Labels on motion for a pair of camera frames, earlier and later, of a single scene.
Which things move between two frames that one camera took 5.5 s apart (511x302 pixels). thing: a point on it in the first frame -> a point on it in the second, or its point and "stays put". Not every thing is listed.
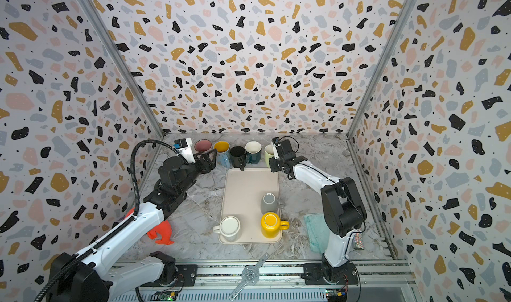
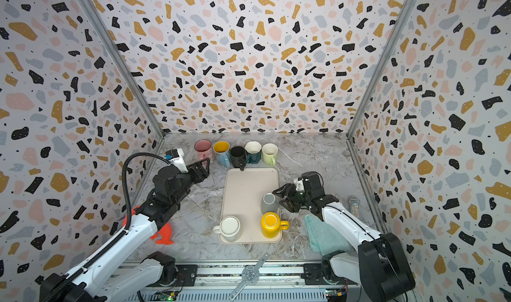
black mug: x=237 y=154 stays put
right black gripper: x=280 y=160 -> x=291 y=194
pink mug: x=202 y=145 stays put
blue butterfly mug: x=223 y=156 stays put
